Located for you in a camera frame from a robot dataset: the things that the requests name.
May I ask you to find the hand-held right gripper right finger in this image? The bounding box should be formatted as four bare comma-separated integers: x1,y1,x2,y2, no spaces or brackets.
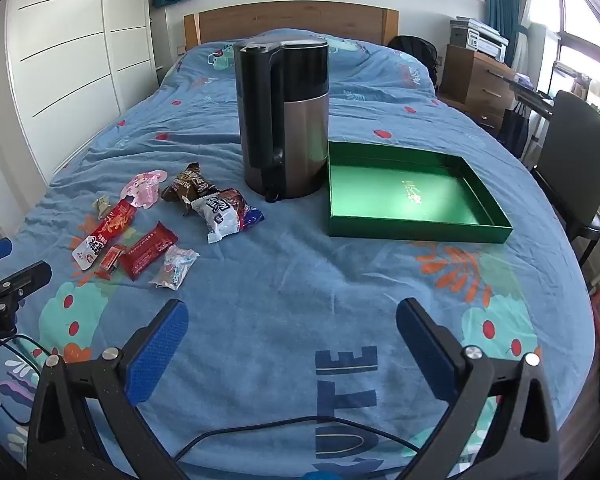
396,297,561,480

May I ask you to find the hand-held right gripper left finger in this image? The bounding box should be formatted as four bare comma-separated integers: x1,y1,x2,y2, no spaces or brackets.
27,298,191,480

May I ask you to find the small red candy packet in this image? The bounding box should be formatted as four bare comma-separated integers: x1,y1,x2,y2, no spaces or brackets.
96,243,125,278

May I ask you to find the transparent snack packet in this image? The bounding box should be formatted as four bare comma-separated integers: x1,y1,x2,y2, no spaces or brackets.
148,245,201,291

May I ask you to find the long red and white snack packet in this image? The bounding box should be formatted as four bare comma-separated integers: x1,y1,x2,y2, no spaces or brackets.
72,199,138,272

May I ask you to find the dark red snack packet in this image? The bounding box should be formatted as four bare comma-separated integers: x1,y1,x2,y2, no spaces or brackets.
118,220,179,281

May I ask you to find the pink snack packet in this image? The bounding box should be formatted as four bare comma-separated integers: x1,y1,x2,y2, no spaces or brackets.
120,170,168,209

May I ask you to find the green cardboard tray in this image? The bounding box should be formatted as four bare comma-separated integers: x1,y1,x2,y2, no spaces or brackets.
326,140,514,244

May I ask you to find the brown chocolate snack packet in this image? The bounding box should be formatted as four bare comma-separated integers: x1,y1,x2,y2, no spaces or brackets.
161,161,223,216

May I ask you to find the white wardrobe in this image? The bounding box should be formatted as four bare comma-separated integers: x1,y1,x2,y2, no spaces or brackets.
4,0,161,188

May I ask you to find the dark shopping bag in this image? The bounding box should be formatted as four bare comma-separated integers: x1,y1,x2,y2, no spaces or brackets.
500,102,531,158

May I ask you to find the black office chair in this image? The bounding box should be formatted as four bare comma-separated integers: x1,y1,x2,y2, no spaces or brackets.
530,90,600,266

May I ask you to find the black and bronze electric kettle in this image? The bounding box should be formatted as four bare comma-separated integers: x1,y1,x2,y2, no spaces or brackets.
233,35,329,203

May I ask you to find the wooden drawer cabinet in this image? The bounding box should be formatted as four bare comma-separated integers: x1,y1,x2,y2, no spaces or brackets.
437,44,518,133

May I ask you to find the black desk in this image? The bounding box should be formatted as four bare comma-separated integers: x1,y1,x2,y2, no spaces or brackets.
507,72,600,126

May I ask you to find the black backpack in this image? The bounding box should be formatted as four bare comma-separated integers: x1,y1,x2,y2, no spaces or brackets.
386,35,439,93

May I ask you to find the white printer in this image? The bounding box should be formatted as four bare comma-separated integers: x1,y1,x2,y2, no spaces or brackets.
449,16,510,63

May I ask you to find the long teal curtain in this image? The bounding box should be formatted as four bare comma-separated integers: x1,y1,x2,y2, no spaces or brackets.
484,0,533,63

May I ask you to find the wooden headboard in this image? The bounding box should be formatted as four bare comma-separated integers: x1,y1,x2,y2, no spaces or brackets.
183,1,399,53

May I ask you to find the black cable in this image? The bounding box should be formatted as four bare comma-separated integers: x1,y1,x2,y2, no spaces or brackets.
0,334,50,427
172,412,421,466

